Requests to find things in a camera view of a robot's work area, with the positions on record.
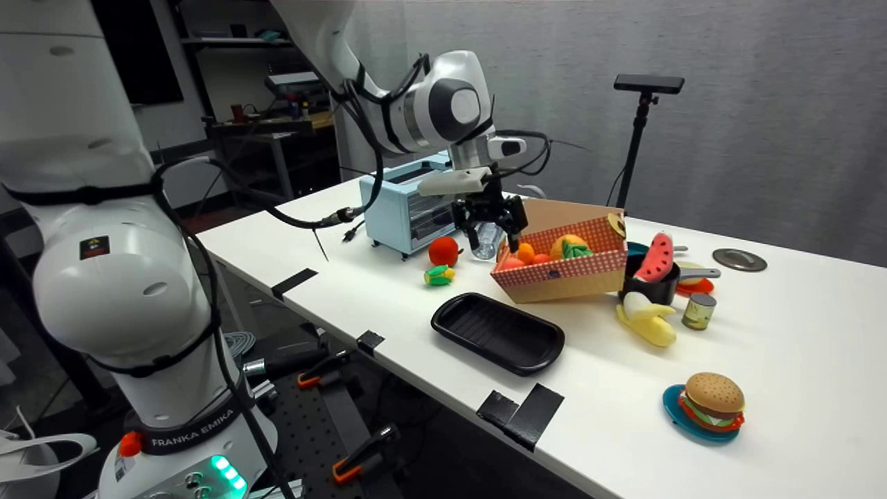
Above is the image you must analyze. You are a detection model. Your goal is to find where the yellow plush banana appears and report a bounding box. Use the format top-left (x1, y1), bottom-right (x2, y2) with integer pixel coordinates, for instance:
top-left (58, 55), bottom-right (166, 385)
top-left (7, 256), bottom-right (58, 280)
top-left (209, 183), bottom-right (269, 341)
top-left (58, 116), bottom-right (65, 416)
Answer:
top-left (612, 288), bottom-right (682, 353)

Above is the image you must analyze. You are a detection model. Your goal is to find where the orange slice toy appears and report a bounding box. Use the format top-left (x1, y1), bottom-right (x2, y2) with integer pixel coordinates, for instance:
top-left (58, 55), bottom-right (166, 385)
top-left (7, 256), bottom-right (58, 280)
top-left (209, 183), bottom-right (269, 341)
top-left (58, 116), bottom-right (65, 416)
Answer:
top-left (513, 243), bottom-right (554, 270)

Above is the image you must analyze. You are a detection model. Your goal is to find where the black grey cylinder handle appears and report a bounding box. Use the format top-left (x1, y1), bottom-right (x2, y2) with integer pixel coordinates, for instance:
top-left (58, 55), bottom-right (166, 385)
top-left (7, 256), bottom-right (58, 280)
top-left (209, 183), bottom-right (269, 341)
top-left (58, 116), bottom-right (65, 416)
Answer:
top-left (242, 340), bottom-right (327, 384)

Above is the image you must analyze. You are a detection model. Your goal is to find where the black table clamp bracket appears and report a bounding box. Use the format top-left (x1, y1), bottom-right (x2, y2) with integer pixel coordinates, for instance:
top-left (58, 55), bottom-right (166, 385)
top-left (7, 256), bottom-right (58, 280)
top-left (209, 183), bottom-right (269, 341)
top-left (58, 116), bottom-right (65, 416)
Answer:
top-left (506, 380), bottom-right (569, 452)

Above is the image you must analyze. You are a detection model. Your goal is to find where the round metal table grommet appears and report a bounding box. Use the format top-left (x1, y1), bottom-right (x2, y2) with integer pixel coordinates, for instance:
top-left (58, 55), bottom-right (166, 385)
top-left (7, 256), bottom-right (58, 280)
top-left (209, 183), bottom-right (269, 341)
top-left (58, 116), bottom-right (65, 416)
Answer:
top-left (711, 247), bottom-right (770, 274)

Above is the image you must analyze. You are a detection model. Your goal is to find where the orange patterned cardboard box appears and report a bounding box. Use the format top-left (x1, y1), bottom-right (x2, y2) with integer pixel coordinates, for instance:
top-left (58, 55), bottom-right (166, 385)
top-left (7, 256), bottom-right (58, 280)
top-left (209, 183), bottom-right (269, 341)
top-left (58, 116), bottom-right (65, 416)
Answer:
top-left (492, 197), bottom-right (632, 306)

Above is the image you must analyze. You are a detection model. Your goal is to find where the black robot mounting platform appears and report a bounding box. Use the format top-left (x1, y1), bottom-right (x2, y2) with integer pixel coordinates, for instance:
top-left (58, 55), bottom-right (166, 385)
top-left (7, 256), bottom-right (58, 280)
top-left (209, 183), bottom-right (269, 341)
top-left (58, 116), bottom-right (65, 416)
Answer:
top-left (220, 302), bottom-right (567, 499)

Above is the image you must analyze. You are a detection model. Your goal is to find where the orange handled clamp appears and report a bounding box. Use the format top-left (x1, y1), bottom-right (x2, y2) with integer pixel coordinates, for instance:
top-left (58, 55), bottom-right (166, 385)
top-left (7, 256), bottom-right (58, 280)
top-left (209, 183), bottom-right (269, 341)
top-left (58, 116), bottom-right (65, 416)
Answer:
top-left (294, 348), bottom-right (355, 395)
top-left (331, 424), bottom-right (400, 488)

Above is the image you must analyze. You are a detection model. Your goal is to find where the short black tape strip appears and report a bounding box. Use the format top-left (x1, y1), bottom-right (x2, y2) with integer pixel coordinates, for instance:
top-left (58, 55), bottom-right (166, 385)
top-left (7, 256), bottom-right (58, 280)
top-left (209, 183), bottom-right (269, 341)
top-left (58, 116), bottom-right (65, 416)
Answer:
top-left (477, 389), bottom-right (521, 431)

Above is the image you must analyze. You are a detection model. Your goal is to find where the red plush tomato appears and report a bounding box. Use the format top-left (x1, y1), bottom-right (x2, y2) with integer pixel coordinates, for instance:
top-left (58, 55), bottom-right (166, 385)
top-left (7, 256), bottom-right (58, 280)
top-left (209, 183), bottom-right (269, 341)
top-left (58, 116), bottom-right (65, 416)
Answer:
top-left (427, 236), bottom-right (467, 272)

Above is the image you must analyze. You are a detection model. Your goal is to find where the watermelon slice toy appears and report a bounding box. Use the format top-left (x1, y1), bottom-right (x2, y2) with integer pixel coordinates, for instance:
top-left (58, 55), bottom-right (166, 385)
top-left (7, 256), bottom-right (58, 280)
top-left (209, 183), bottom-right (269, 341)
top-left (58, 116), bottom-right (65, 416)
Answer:
top-left (630, 231), bottom-right (678, 287)

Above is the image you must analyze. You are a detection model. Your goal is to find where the small blue plate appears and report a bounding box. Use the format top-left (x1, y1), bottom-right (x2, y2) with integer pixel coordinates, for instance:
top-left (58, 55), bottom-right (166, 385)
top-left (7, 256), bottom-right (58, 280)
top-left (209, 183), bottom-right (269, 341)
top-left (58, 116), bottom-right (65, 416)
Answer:
top-left (660, 384), bottom-right (745, 449)

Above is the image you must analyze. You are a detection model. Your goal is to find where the black stereo camera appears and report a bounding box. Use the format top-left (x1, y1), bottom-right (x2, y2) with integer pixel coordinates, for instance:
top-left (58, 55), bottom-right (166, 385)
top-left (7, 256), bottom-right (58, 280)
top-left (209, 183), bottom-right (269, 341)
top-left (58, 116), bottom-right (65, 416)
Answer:
top-left (612, 72), bottom-right (689, 97)

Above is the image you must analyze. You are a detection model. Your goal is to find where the red toy bowl cream inside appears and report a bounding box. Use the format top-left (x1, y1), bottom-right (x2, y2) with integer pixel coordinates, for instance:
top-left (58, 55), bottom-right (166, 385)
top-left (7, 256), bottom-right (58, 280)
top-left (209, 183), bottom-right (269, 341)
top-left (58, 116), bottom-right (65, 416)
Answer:
top-left (673, 261), bottom-right (723, 301)

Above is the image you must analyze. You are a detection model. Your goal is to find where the small toy tin can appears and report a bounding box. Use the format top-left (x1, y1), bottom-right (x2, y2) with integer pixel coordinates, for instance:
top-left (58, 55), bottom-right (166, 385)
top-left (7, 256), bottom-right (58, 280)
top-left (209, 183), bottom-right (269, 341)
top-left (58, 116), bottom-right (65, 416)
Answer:
top-left (680, 291), bottom-right (722, 333)

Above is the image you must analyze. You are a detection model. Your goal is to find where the black oven tray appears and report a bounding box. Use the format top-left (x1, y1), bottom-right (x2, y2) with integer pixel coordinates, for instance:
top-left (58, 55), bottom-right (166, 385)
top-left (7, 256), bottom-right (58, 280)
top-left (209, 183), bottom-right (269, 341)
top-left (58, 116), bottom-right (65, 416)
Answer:
top-left (429, 291), bottom-right (569, 380)

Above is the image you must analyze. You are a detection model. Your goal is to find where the black toy pot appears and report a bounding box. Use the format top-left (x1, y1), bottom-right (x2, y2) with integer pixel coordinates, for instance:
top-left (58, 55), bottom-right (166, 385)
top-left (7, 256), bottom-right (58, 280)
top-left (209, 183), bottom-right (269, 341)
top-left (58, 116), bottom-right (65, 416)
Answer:
top-left (618, 243), bottom-right (682, 308)

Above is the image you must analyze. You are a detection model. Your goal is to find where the black tripod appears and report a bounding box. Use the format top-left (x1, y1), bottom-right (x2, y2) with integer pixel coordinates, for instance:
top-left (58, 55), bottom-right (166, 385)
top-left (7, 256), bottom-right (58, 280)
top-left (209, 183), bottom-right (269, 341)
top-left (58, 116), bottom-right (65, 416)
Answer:
top-left (617, 90), bottom-right (660, 211)

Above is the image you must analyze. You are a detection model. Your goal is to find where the black metal shelf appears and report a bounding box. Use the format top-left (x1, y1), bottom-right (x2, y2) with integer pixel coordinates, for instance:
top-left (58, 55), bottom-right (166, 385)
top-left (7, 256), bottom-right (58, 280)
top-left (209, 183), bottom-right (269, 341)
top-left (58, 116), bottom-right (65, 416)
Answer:
top-left (170, 0), bottom-right (341, 202)

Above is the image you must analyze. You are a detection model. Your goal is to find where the light blue toaster oven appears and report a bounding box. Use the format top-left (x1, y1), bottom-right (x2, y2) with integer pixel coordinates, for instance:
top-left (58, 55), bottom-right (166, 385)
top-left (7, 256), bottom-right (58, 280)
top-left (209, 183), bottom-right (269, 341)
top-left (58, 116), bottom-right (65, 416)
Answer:
top-left (359, 150), bottom-right (467, 261)

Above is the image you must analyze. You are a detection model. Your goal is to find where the green yellow corn toy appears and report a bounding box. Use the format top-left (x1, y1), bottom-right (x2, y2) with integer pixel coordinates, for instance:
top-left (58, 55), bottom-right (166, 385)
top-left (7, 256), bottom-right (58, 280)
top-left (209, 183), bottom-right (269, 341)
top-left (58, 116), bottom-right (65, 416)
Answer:
top-left (421, 263), bottom-right (457, 291)

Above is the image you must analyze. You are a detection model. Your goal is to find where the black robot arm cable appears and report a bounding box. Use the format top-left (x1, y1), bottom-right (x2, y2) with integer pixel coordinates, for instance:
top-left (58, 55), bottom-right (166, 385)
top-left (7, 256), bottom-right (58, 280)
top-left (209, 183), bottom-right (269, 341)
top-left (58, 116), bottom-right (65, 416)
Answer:
top-left (147, 51), bottom-right (557, 233)

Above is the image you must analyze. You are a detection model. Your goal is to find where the black toaster power cord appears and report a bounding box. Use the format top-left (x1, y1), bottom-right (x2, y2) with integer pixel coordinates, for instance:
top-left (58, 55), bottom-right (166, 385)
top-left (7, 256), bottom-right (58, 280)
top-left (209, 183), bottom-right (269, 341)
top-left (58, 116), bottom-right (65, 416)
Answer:
top-left (310, 209), bottom-right (366, 263)

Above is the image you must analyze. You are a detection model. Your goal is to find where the toy hamburger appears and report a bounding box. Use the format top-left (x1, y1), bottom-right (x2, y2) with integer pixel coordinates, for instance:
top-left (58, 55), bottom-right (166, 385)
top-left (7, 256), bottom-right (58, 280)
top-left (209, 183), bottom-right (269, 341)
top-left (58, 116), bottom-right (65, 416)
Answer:
top-left (678, 370), bottom-right (748, 438)

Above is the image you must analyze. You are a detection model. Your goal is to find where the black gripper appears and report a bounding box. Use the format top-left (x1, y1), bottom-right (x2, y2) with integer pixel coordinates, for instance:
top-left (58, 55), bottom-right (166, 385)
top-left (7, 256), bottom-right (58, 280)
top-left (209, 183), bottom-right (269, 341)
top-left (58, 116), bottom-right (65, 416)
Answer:
top-left (452, 177), bottom-right (533, 261)

